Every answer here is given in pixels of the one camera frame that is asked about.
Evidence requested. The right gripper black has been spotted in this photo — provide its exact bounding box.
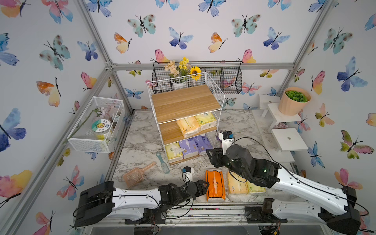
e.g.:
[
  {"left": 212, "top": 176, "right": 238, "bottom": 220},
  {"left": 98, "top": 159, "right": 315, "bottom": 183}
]
[{"left": 205, "top": 147, "right": 248, "bottom": 183}]

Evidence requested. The bright orange tissue pack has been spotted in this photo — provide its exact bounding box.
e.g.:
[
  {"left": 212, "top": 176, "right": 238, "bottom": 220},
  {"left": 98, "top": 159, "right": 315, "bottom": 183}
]
[{"left": 205, "top": 170, "right": 226, "bottom": 202}]

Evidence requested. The orange-yellow tissue pack top shelf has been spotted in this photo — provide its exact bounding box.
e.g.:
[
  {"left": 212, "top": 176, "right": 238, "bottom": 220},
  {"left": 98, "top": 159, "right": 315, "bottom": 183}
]
[{"left": 227, "top": 171, "right": 248, "bottom": 194}]

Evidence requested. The yellow-green tissue pack top shelf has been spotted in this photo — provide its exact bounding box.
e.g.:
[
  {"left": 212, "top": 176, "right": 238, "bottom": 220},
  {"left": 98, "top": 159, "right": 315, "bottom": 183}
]
[{"left": 246, "top": 182, "right": 266, "bottom": 194}]

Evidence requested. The pale orange tissue pack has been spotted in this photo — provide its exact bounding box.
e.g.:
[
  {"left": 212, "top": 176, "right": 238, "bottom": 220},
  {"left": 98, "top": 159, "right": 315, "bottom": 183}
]
[{"left": 176, "top": 117, "right": 201, "bottom": 138}]

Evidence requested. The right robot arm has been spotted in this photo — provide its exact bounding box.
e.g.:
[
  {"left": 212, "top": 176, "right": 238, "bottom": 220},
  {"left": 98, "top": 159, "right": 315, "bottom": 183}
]
[{"left": 206, "top": 145, "right": 361, "bottom": 235}]

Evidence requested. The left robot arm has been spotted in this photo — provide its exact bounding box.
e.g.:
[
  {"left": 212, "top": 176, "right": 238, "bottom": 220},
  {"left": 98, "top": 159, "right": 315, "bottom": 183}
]
[{"left": 73, "top": 180, "right": 210, "bottom": 228}]

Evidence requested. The purple tissue pack right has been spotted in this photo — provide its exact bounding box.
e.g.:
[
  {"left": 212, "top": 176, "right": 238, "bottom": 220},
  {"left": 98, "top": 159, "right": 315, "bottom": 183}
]
[{"left": 193, "top": 135, "right": 213, "bottom": 155}]

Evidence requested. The purple tissue pack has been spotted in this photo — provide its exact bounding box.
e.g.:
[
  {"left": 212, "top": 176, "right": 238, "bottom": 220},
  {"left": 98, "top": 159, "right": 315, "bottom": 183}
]
[
  {"left": 179, "top": 138, "right": 199, "bottom": 159},
  {"left": 193, "top": 135, "right": 213, "bottom": 155}
]

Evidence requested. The purple tissue pack left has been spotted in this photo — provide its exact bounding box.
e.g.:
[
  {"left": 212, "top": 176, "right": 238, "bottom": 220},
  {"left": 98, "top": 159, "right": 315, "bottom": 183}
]
[{"left": 179, "top": 138, "right": 199, "bottom": 159}]

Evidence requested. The green-white tissue pack middle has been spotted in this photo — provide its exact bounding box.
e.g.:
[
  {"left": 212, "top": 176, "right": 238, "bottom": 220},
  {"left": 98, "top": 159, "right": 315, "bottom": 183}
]
[{"left": 195, "top": 112, "right": 217, "bottom": 131}]

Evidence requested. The yellow tissue pack bottom shelf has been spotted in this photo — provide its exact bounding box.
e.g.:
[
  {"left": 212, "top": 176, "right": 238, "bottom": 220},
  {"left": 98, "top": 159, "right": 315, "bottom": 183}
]
[{"left": 165, "top": 143, "right": 184, "bottom": 164}]

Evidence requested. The teal small brush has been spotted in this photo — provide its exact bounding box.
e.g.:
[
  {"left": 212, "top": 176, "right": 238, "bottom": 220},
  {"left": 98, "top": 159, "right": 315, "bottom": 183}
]
[{"left": 156, "top": 152, "right": 170, "bottom": 174}]

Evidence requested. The white stepped stand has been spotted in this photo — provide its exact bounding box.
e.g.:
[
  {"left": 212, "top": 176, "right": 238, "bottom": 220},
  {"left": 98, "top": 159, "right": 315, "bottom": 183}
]
[{"left": 252, "top": 95, "right": 308, "bottom": 163}]

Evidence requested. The pink plastic scoop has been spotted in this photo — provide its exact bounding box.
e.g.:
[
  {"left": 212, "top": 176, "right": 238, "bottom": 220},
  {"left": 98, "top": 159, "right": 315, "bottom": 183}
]
[{"left": 122, "top": 162, "right": 156, "bottom": 188}]

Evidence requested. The artificial flower bouquet in pot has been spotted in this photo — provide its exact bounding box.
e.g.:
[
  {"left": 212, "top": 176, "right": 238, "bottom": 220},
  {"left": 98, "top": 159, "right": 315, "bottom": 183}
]
[{"left": 164, "top": 57, "right": 202, "bottom": 91}]

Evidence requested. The pink pot with green plant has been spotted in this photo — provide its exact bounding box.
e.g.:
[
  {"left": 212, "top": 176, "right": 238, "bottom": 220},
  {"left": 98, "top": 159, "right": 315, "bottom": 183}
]
[{"left": 278, "top": 87, "right": 311, "bottom": 116}]

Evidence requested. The round green-lidded jar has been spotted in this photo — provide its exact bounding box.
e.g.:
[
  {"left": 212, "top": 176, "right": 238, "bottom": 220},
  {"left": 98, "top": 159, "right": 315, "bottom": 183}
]
[{"left": 91, "top": 119, "right": 113, "bottom": 141}]

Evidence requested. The artificial pink rose stem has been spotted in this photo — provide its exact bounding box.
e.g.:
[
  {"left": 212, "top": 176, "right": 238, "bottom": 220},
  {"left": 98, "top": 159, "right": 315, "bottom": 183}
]
[{"left": 63, "top": 107, "right": 120, "bottom": 145}]

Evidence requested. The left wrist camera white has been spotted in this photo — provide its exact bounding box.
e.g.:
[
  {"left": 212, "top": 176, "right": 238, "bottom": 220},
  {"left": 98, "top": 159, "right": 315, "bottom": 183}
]
[{"left": 181, "top": 166, "right": 194, "bottom": 182}]

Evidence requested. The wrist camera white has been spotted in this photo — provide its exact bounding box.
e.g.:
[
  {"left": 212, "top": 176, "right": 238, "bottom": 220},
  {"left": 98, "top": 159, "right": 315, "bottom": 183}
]
[
  {"left": 181, "top": 166, "right": 194, "bottom": 182},
  {"left": 221, "top": 131, "right": 234, "bottom": 155}
]

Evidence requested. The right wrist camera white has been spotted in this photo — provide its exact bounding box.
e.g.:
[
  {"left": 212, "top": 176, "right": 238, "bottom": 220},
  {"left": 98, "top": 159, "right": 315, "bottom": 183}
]
[{"left": 221, "top": 131, "right": 234, "bottom": 155}]

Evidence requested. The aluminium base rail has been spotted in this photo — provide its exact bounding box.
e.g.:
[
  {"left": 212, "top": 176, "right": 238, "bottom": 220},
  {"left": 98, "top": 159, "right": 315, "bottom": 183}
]
[{"left": 74, "top": 201, "right": 333, "bottom": 235}]

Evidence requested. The white wire three-tier shelf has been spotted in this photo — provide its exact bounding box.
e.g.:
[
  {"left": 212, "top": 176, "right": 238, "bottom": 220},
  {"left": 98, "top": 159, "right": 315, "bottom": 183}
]
[{"left": 147, "top": 72, "right": 225, "bottom": 153}]

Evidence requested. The black wire wall basket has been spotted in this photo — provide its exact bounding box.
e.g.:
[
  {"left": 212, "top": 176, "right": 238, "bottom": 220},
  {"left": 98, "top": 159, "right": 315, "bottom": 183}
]
[{"left": 151, "top": 60, "right": 243, "bottom": 94}]

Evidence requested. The white wire wall basket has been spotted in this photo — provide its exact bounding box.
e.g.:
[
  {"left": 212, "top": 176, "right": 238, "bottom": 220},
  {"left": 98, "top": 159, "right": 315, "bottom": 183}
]
[{"left": 67, "top": 97, "right": 125, "bottom": 153}]

